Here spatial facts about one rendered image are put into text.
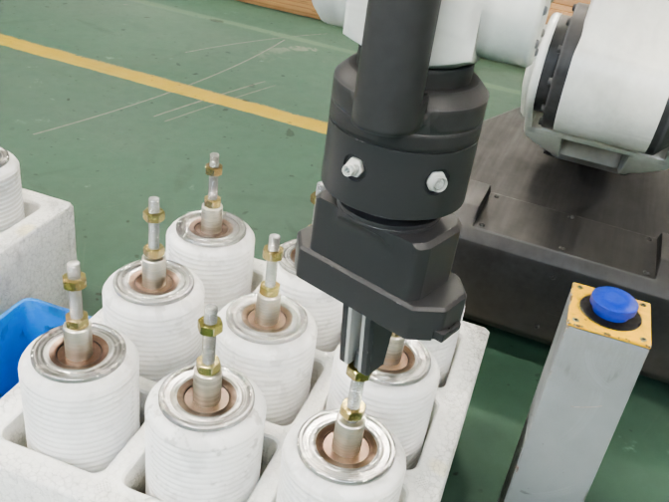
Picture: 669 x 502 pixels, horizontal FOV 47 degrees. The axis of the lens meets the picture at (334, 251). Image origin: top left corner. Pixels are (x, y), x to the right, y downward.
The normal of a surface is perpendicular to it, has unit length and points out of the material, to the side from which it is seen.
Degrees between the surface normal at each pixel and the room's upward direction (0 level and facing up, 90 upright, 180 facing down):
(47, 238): 90
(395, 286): 90
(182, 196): 0
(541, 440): 90
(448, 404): 0
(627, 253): 0
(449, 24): 90
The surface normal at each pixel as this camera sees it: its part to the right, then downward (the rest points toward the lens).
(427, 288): 0.76, 0.41
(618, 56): -0.23, -0.13
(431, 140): 0.23, 0.53
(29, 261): 0.94, 0.27
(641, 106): -0.37, 0.47
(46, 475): 0.12, -0.84
